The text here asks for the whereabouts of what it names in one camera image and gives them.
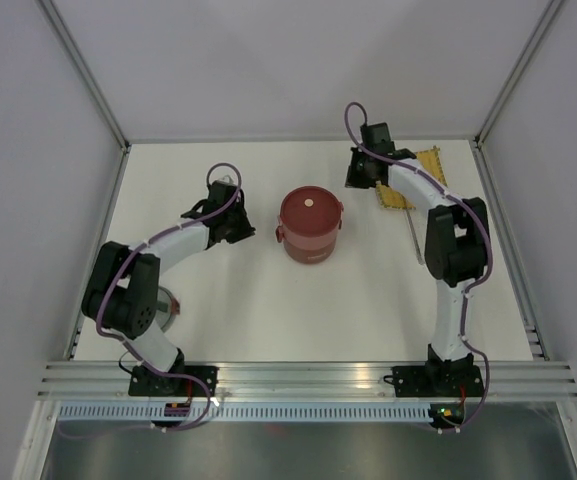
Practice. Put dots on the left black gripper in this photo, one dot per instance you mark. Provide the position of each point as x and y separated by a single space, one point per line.
246 231

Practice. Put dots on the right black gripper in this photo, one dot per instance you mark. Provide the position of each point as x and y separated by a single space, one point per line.
352 181

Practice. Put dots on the red lid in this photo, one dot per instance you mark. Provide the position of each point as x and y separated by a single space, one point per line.
310 211

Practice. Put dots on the red steel bowl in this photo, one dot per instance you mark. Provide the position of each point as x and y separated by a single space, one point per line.
282 232
310 250

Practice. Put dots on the grey transparent lid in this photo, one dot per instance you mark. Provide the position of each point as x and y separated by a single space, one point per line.
168 308

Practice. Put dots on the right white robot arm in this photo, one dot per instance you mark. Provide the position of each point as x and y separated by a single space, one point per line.
457 254

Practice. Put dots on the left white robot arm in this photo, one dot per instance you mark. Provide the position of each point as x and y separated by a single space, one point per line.
122 292

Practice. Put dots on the yellow bamboo mat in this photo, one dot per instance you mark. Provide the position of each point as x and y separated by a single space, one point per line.
390 199

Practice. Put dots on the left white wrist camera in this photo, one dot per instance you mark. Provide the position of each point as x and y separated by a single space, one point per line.
226 179

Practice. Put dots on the left aluminium frame post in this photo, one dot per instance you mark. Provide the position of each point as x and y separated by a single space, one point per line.
66 39

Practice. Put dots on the aluminium frame post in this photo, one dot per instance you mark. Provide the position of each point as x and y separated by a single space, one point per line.
66 39
527 54

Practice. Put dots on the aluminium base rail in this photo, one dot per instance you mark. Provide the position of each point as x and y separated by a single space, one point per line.
512 381

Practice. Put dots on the white slotted cable duct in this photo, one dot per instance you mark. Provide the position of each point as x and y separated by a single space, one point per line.
262 412

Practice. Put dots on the right aluminium frame post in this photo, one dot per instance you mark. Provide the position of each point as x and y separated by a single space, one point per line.
527 54

